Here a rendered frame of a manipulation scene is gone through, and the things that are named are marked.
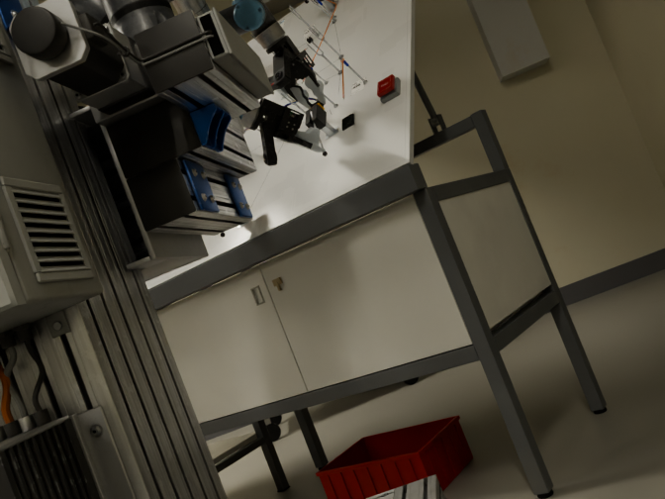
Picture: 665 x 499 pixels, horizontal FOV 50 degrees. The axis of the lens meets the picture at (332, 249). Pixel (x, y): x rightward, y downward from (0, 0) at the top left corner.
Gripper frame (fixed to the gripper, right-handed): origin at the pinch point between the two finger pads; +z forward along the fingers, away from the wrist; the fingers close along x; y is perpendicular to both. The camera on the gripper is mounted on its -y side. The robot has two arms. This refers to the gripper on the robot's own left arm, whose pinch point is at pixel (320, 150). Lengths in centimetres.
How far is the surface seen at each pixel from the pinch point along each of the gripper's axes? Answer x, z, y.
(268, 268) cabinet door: 11.0, 1.8, -36.1
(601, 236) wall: 177, 253, 28
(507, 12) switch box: 216, 153, 135
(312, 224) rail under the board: -5.9, 3.3, -18.9
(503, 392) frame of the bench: -45, 50, -39
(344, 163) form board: -5.3, 6.0, -0.8
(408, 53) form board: -0.5, 13.6, 33.6
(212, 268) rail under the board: 22.8, -10.9, -42.9
